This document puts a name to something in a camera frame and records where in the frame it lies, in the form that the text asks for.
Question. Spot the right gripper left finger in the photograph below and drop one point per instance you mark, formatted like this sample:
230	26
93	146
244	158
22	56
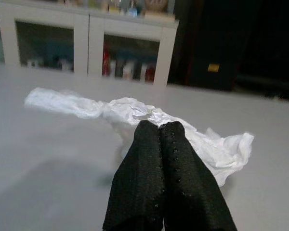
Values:
137	180

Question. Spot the red and white small box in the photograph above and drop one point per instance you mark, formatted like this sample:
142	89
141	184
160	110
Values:
151	73

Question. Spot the small white printed cup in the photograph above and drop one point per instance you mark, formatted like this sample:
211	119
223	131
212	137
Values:
127	70

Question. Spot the red cola can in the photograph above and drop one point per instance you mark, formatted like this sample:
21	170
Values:
106	62

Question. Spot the white glass-door cabinet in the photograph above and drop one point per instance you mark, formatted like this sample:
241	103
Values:
82	48

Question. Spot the black box with gold label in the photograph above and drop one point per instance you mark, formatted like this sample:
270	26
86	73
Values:
213	68

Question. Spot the round woven basket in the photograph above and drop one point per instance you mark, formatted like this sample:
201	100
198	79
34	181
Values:
156	4

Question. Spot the white tissue wrapper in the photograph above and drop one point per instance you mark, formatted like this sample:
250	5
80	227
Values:
74	103

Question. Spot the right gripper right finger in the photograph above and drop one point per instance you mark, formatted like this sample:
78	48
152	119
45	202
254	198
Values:
187	187

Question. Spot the tall white printed cup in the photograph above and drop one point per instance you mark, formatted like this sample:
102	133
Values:
113	68

